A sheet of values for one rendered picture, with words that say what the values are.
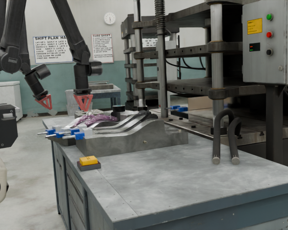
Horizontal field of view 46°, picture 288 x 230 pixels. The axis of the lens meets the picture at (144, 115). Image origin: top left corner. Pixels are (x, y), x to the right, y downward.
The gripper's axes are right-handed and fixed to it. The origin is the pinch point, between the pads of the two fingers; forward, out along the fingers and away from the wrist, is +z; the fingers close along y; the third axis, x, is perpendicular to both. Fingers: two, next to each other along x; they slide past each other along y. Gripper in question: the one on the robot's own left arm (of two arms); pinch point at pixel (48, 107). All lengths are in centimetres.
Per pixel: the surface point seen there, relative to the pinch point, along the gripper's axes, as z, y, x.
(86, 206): 39, -41, 15
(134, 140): 24, -46, -18
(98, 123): 19.4, -11.2, -16.6
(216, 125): 35, -63, -51
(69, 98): 129, 596, -147
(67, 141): 17.2, -14.0, 3.2
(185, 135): 36, -50, -41
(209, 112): 60, -3, -90
